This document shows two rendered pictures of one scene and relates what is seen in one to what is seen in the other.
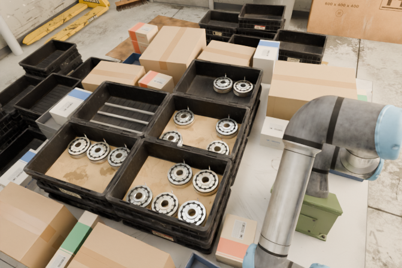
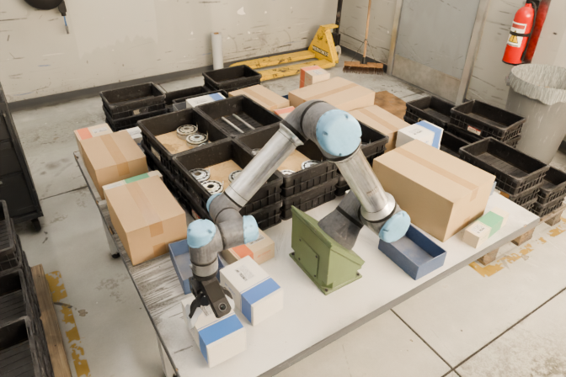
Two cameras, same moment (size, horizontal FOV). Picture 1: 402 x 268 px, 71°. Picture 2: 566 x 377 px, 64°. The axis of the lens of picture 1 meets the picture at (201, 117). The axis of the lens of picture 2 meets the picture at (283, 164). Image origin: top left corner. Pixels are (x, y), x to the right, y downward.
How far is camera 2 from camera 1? 103 cm
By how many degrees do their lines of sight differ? 26
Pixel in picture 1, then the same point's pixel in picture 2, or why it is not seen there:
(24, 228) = (112, 156)
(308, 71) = (439, 159)
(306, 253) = (299, 293)
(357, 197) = (394, 287)
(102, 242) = (149, 185)
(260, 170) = not seen: hidden behind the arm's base
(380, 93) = not seen: outside the picture
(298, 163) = (276, 139)
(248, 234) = (258, 245)
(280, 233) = (238, 182)
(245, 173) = not seen: hidden behind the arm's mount
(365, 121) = (319, 113)
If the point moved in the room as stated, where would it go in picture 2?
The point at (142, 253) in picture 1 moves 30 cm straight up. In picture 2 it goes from (168, 203) to (157, 134)
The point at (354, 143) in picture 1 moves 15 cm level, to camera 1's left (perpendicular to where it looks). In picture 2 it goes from (309, 130) to (263, 117)
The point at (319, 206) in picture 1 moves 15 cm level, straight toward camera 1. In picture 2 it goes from (318, 234) to (275, 244)
